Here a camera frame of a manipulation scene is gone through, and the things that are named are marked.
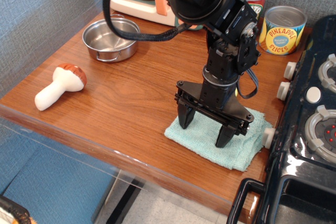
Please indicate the light teal cloth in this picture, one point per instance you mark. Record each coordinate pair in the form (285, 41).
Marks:
(201, 135)

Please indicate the plush brown white mushroom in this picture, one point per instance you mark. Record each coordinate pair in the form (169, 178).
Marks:
(67, 77)

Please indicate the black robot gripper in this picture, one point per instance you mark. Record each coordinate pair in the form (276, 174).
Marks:
(214, 98)

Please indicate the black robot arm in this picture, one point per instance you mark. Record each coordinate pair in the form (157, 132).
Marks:
(231, 29)

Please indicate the pineapple slices can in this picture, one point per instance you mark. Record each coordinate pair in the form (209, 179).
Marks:
(282, 30)

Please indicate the orange black object bottom left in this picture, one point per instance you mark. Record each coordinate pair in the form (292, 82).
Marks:
(13, 213)

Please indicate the small steel pot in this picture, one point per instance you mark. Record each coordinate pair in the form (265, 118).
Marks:
(105, 46)

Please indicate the black toy stove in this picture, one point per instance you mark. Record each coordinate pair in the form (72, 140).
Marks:
(300, 181)

